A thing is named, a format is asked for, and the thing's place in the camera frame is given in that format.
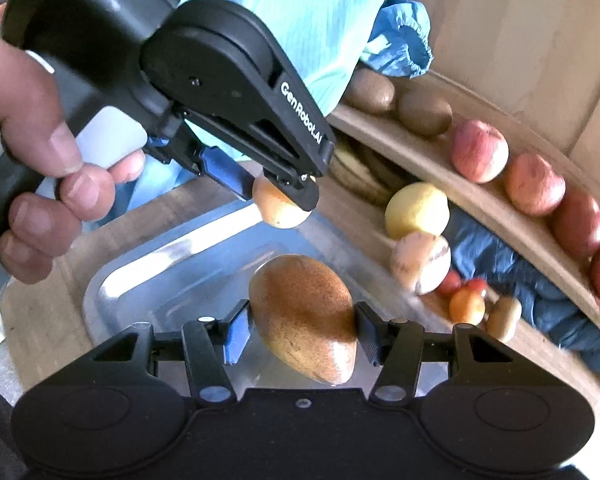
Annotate metal tray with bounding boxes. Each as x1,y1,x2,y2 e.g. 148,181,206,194
82,198,434,396

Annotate bananas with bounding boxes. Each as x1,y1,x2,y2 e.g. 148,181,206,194
328,138,414,206

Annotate large striped pepino melon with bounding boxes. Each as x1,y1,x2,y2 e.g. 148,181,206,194
390,231,451,296

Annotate curved wooden shelf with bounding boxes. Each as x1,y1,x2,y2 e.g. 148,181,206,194
329,0,600,329

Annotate dark blue cloth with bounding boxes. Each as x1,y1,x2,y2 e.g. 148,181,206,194
443,205,600,374

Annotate person's left hand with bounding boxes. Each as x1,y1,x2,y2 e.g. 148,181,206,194
0,38,145,284

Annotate yellow lemon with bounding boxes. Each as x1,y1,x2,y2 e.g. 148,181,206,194
385,182,450,240

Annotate brown longan fruit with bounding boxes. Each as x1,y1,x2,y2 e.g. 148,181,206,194
486,296,522,342

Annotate orange mango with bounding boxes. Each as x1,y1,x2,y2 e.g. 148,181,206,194
249,254,358,386

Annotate left kiwi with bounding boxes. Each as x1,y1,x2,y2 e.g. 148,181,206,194
343,68,396,115

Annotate orange tangerine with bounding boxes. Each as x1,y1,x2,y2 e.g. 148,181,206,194
449,287,486,325

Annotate small striped pepino melon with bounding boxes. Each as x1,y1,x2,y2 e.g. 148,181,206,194
252,174,311,229

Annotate right kiwi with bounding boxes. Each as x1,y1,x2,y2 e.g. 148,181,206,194
396,89,453,136

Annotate kiwi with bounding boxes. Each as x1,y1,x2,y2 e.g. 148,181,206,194
343,68,396,115
396,89,453,136

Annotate pale red apple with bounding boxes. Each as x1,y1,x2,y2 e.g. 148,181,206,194
504,153,566,217
451,119,509,183

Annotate light blue garment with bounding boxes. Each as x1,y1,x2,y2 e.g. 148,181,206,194
34,0,435,233

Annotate red cherry tomato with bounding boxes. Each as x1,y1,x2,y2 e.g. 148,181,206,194
436,269,464,298
464,278,489,298

